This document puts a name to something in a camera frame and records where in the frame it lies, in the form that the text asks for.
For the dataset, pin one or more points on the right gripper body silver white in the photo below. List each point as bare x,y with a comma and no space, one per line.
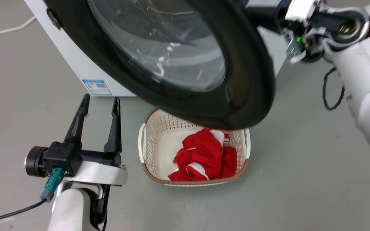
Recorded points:
300,19

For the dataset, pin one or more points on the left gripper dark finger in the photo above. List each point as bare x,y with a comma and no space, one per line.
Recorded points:
114,128
77,122

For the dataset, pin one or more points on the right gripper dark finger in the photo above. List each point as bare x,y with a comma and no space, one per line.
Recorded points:
262,17

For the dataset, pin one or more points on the left gripper body black and white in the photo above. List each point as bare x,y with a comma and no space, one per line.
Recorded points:
63,157

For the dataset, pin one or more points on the black round washing machine door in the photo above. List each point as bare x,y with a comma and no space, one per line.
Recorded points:
246,80

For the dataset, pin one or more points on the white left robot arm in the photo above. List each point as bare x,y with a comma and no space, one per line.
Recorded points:
72,208

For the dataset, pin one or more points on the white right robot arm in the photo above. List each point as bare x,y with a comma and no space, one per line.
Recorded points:
365,80

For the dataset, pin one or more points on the white washing machine body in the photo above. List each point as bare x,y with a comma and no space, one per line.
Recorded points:
75,61

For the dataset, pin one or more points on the black door latch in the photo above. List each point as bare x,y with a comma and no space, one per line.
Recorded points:
54,19

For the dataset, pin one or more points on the blue and white energy label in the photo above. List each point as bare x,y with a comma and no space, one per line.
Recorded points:
97,87

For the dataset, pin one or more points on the cream perforated laundry basket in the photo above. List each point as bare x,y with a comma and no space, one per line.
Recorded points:
162,144

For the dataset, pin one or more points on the red and white garment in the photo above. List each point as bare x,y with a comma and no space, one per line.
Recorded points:
204,154

